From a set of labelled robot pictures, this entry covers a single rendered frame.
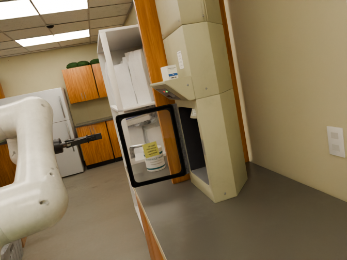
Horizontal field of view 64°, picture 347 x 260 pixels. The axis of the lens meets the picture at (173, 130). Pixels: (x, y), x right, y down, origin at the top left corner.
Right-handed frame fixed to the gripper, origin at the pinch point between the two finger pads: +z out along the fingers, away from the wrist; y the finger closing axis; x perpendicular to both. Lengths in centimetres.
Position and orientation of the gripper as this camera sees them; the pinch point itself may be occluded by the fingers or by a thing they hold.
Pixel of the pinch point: (94, 137)
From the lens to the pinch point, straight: 149.4
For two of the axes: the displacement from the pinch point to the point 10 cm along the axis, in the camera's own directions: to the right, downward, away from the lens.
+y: -2.8, -1.1, 9.6
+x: 2.0, 9.7, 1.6
